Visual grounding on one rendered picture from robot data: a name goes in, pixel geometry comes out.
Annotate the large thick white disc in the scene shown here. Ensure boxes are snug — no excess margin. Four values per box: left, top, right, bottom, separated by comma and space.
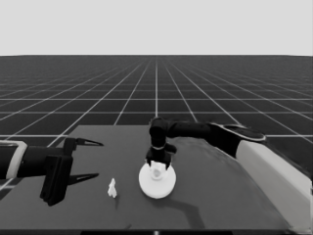
138, 162, 177, 200

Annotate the small white gear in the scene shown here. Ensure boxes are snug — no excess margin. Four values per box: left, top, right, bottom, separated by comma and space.
150, 164, 167, 181

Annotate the small white T-shaped piece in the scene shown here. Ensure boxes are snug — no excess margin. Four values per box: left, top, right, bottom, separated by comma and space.
107, 177, 118, 199

